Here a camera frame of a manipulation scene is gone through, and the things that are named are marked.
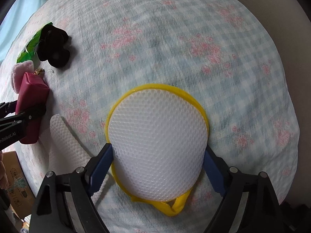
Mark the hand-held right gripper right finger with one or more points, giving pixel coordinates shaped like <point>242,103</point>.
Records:
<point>214,173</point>

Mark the white mesh cloth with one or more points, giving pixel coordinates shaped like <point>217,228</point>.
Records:
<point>65,143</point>

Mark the light blue curtain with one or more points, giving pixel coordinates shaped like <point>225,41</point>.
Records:
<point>26,7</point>

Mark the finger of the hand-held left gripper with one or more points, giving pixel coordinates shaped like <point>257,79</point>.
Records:
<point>29,116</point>
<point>8,107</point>

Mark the pink plush item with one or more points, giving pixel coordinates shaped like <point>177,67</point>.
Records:
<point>20,74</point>

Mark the green plastic packet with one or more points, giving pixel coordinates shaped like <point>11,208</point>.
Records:
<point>30,47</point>

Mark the person's left hand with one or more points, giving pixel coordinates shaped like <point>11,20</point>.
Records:
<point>2,172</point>

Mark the maroon pouch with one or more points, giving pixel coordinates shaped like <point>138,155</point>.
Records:
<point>31,91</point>

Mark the white mesh bag yellow trim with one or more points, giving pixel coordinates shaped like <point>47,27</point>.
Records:
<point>158,140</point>

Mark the checked floral bed sheet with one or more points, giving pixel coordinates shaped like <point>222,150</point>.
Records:
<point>182,41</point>

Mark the cardboard box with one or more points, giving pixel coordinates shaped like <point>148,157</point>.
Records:
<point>18,189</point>

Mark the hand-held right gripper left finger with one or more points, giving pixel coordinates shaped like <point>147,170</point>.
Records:
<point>101,166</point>

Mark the black soft cloth item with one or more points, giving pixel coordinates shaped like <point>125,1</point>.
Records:
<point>53,46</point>

